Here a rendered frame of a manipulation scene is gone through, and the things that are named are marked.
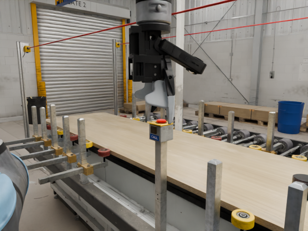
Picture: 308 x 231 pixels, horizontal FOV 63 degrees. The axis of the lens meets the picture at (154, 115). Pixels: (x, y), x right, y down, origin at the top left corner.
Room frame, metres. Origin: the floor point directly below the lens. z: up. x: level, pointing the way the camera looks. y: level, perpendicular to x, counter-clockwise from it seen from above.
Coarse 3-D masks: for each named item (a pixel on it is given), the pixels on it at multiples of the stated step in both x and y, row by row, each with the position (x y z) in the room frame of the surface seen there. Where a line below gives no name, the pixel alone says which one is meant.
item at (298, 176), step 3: (297, 174) 0.64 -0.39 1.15; (300, 174) 0.64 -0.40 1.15; (303, 174) 0.64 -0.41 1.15; (294, 177) 0.62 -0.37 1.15; (297, 177) 0.62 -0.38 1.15; (300, 177) 0.62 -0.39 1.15; (303, 177) 0.62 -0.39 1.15; (306, 177) 0.62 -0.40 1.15; (300, 180) 0.60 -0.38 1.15; (303, 180) 0.60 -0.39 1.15; (306, 180) 0.60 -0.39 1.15; (306, 204) 0.59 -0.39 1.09
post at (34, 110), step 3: (33, 108) 2.27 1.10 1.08; (33, 111) 2.27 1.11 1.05; (36, 111) 2.28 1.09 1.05; (33, 114) 2.27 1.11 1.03; (36, 114) 2.28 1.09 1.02; (33, 117) 2.26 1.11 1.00; (36, 117) 2.28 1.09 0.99; (33, 120) 2.26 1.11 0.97; (36, 120) 2.28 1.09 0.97; (33, 123) 2.26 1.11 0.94; (36, 123) 2.28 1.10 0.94; (33, 126) 2.27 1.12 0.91; (36, 126) 2.28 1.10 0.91; (33, 129) 2.27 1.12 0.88; (36, 129) 2.27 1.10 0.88; (33, 132) 2.28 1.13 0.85; (36, 132) 2.27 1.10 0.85
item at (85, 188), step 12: (48, 156) 2.04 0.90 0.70; (48, 168) 1.95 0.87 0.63; (60, 168) 1.78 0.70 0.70; (72, 180) 1.58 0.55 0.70; (84, 192) 1.44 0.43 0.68; (96, 192) 1.40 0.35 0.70; (96, 204) 1.33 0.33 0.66; (108, 204) 1.26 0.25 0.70; (120, 204) 1.26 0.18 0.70; (108, 216) 1.23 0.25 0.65; (120, 216) 1.15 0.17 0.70; (132, 216) 1.15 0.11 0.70; (120, 228) 1.14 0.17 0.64; (132, 228) 1.06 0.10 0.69; (144, 228) 1.05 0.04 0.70
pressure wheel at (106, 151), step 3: (99, 150) 1.57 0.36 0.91; (102, 150) 1.58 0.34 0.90; (105, 150) 1.58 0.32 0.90; (108, 150) 1.57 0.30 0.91; (99, 153) 1.55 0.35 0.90; (102, 153) 1.55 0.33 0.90; (105, 153) 1.55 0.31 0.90; (108, 153) 1.56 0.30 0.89; (102, 156) 1.55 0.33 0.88; (105, 156) 1.55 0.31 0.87
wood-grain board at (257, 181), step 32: (96, 128) 2.23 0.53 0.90; (128, 128) 2.23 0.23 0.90; (128, 160) 1.44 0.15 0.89; (192, 160) 1.40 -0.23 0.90; (224, 160) 1.40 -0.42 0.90; (256, 160) 1.40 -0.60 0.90; (288, 160) 1.40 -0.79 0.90; (192, 192) 1.06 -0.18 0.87; (224, 192) 1.01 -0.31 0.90; (256, 192) 1.01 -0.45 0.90
